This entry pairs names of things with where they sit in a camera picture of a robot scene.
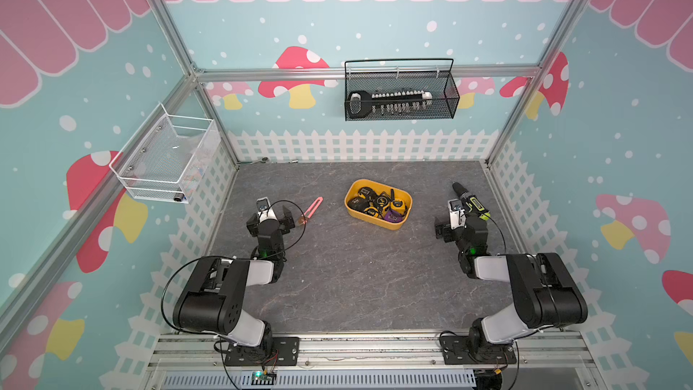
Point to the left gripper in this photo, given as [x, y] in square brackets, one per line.
[287, 222]

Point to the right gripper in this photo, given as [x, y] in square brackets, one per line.
[448, 237]

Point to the yellow storage box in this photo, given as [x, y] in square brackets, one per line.
[389, 197]

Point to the yellow black tape measure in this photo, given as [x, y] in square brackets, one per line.
[365, 200]

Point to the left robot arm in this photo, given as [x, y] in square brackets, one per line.
[206, 295]

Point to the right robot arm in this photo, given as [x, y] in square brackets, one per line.
[544, 294]

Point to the purple tape measure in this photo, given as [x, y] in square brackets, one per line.
[393, 217]

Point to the green black power drill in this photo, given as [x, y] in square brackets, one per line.
[470, 202]

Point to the pink utility knife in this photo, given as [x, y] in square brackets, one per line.
[311, 209]

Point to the socket wrench set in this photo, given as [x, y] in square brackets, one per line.
[362, 104]

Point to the green circuit board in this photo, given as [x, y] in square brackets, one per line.
[260, 378]

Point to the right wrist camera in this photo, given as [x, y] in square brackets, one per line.
[457, 216]

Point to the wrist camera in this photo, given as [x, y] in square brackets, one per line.
[457, 216]
[263, 206]

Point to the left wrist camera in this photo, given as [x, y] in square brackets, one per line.
[263, 206]

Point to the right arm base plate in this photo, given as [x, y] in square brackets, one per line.
[460, 350]

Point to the white wire basket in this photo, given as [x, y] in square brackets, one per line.
[167, 157]

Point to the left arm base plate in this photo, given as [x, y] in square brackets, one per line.
[280, 351]

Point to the aluminium front rail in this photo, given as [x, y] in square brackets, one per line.
[415, 349]

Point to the black wire mesh basket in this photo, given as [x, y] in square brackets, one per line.
[433, 75]

